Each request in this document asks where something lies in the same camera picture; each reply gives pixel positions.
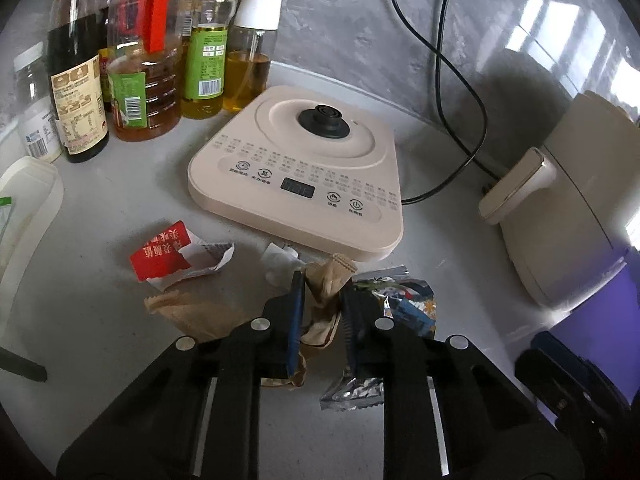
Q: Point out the cream air fryer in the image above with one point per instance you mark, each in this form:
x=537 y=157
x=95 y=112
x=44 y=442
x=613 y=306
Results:
x=575 y=210

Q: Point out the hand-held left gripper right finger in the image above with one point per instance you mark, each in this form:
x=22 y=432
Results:
x=351 y=327

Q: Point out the small gold cap bottle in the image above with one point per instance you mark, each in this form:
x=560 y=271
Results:
x=105 y=80

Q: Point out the oil sprayer bottle white top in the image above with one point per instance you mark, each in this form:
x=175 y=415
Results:
x=250 y=70

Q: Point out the jar with white label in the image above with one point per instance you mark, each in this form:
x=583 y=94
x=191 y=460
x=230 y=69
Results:
x=35 y=110

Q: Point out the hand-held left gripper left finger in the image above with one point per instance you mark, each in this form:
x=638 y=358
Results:
x=295 y=322

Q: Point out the silver foil snack wrapper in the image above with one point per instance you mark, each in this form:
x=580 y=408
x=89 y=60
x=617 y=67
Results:
x=410 y=305

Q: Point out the small white paper scrap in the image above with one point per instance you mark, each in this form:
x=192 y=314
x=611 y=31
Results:
x=277 y=262

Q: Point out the cream induction cooker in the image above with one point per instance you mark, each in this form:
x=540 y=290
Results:
x=280 y=160

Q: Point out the flat brown paper wrapper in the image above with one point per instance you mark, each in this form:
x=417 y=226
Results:
x=200 y=315

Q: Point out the yellow cap green label bottle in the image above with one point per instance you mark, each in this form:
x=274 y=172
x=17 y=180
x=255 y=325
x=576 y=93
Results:
x=205 y=70

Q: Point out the purple plastic bucket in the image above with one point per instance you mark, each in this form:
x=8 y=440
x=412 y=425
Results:
x=610 y=310

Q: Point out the white container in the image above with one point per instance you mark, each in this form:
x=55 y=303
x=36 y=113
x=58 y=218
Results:
x=35 y=220

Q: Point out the dark sauce bottle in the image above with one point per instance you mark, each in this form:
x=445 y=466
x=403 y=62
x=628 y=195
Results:
x=77 y=95

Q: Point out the red and white wrapper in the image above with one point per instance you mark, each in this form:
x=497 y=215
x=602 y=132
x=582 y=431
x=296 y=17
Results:
x=160 y=255

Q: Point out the brown paper wrapper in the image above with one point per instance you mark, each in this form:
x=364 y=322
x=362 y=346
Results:
x=325 y=285
x=200 y=315

